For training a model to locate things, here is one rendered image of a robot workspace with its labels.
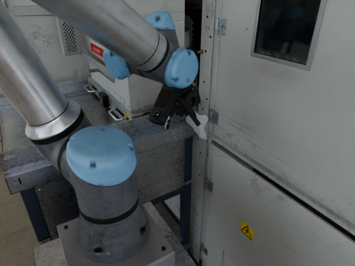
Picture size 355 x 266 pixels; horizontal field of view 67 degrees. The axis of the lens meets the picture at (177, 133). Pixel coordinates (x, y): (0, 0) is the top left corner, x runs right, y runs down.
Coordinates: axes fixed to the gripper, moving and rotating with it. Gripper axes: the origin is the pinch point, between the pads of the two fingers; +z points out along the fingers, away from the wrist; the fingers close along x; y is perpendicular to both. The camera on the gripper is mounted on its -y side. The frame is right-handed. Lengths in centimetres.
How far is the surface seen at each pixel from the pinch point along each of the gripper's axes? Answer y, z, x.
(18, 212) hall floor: -43, 69, 130
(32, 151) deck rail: -31.0, -9.5, 31.1
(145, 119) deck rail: 2.7, -0.1, 19.6
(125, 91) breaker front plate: 3.8, -10.4, 25.9
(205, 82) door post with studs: 24.7, -4.5, 7.0
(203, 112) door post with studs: 21.7, 7.1, 8.6
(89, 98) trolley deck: 9, 2, 65
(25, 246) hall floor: -52, 70, 99
